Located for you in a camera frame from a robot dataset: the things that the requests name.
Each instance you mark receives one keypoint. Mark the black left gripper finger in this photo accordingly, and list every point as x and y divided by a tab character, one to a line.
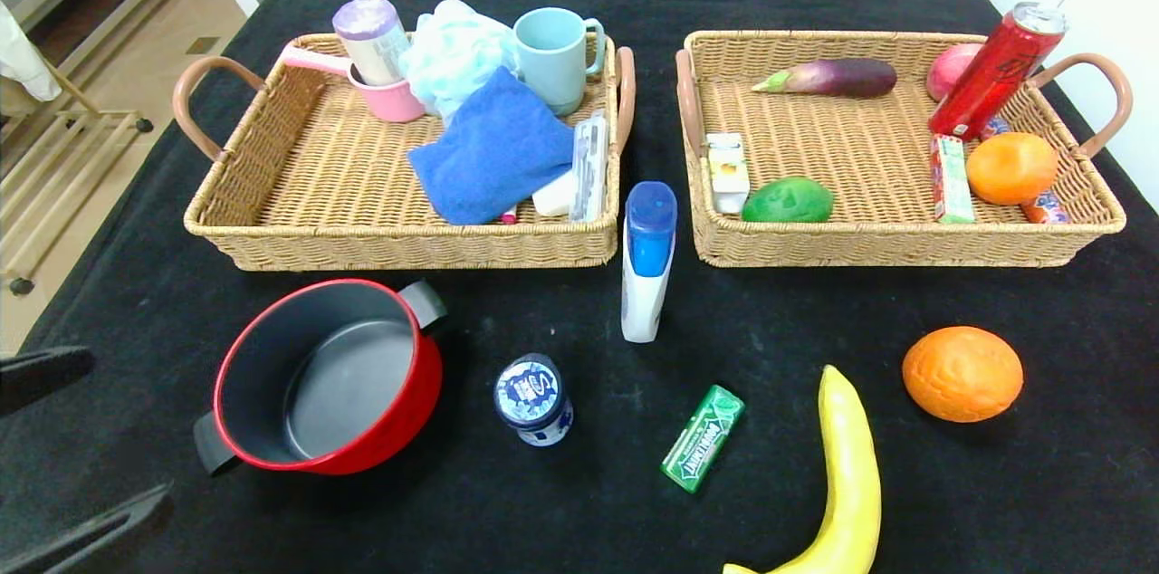
81	538
45	375

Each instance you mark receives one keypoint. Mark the green gum box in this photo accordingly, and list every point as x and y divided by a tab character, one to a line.
702	440

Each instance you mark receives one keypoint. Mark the yellow banana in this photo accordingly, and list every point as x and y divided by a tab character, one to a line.
851	474

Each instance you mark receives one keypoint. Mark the textured orange fruit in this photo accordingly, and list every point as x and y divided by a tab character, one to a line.
962	375

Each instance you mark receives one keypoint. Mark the wooden rolling rack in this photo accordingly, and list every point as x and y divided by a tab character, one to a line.
54	185

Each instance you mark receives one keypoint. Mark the white hanging cloth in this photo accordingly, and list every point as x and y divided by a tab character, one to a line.
23	58

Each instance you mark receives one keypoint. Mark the small jar blue lid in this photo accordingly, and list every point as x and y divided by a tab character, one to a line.
532	397

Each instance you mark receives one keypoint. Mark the small pink marker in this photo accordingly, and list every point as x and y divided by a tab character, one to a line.
509	215

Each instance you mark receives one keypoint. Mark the black tablecloth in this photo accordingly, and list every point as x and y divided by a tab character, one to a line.
579	502

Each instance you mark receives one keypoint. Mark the blue towel cloth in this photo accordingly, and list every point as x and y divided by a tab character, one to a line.
493	153

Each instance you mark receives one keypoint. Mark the light blue bath pouf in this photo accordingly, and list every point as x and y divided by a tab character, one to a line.
453	49

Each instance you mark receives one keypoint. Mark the white soap bar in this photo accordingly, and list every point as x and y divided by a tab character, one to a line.
554	196

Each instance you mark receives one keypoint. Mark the clear plastic toothbrush pack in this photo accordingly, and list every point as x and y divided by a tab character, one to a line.
589	167

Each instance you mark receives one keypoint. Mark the teal ceramic mug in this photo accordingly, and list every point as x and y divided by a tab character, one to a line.
552	58

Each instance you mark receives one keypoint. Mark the white bottle blue cap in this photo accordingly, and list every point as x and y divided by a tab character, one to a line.
647	284

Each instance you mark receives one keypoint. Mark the white yellow snack box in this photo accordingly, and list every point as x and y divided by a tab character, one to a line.
727	176

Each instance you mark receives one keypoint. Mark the green avocado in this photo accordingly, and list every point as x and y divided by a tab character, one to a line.
788	201

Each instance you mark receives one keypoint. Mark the purple eggplant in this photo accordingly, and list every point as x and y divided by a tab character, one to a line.
842	77

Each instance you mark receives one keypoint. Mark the green red candy box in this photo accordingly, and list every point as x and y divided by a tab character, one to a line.
951	180

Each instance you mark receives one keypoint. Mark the pink red apple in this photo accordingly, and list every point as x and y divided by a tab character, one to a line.
949	67

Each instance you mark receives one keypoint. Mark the small blue red packet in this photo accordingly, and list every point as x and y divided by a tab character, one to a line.
994	129

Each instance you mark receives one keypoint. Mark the smooth orange fruit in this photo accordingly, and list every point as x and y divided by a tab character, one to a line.
1011	168

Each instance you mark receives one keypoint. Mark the red soda can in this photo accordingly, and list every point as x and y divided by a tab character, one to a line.
996	71

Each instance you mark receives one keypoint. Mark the small orange blue can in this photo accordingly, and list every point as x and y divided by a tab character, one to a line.
1046	209

